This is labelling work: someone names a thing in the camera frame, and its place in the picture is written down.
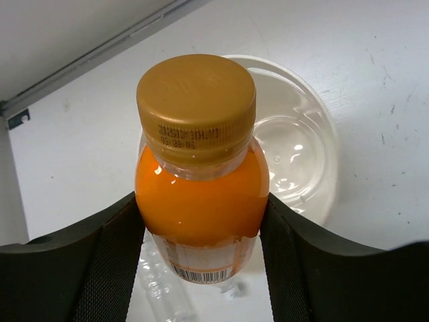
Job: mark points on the aluminium table edge rail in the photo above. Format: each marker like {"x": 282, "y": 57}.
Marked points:
{"x": 127, "y": 38}

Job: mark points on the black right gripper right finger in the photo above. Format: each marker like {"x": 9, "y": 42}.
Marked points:
{"x": 314, "y": 274}

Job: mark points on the cream plastic bin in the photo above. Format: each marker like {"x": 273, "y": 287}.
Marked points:
{"x": 297, "y": 138}

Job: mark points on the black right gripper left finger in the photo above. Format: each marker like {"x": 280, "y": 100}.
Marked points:
{"x": 83, "y": 272}

